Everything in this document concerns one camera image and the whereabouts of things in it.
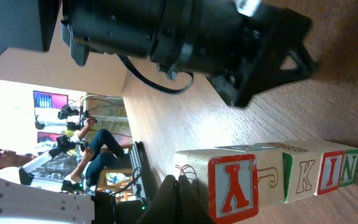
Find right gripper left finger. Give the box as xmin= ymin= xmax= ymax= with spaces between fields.
xmin=138 ymin=175 xmax=177 ymax=224

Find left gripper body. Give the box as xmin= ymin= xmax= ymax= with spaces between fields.
xmin=149 ymin=0 xmax=278 ymax=108

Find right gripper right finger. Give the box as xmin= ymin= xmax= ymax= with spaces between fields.
xmin=178 ymin=175 xmax=214 ymax=224

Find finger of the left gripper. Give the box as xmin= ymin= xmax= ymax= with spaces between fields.
xmin=253 ymin=7 xmax=317 ymax=93

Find wooden block red corner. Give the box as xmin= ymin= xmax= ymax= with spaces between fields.
xmin=173 ymin=149 xmax=259 ymax=223

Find wooden block blue corner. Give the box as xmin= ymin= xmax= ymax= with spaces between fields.
xmin=219 ymin=143 xmax=284 ymax=207

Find plain wooden picture block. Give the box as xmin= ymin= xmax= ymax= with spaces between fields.
xmin=258 ymin=140 xmax=321 ymax=203

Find wooden block red side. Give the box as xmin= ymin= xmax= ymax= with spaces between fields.
xmin=316 ymin=141 xmax=358 ymax=195

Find wooden block green side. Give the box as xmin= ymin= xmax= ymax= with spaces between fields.
xmin=290 ymin=140 xmax=349 ymax=198

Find background robot arm rig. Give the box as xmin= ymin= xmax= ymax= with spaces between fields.
xmin=34 ymin=105 xmax=91 ymax=131

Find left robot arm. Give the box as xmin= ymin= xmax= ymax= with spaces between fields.
xmin=0 ymin=0 xmax=318 ymax=108

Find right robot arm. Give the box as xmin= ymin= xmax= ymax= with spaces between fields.
xmin=0 ymin=175 xmax=213 ymax=223

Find wooden chair in background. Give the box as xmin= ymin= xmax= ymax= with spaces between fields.
xmin=96 ymin=144 xmax=134 ymax=202

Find seated person in background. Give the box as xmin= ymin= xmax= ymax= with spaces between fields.
xmin=0 ymin=129 xmax=132 ymax=186

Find pink monitor screen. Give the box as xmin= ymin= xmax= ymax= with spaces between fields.
xmin=33 ymin=91 xmax=68 ymax=110

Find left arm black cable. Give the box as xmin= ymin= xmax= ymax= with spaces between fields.
xmin=116 ymin=54 xmax=195 ymax=95

